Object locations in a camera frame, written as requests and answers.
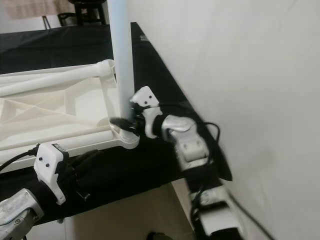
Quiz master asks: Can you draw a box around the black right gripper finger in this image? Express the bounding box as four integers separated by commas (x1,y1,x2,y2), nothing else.
109,117,134,132

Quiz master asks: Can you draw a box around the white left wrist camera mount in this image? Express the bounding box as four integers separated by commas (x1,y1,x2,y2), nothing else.
35,143,69,205

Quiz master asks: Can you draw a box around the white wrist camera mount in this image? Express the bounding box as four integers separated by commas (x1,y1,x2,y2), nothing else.
35,143,69,205
129,85,161,140

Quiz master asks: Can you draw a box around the white plastic children table top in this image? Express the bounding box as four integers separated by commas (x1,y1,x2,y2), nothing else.
0,59,140,174

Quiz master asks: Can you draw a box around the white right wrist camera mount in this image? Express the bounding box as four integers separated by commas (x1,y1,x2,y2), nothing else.
129,85,161,140

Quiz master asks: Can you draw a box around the beige cloth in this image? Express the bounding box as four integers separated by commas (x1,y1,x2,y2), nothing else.
6,0,76,20

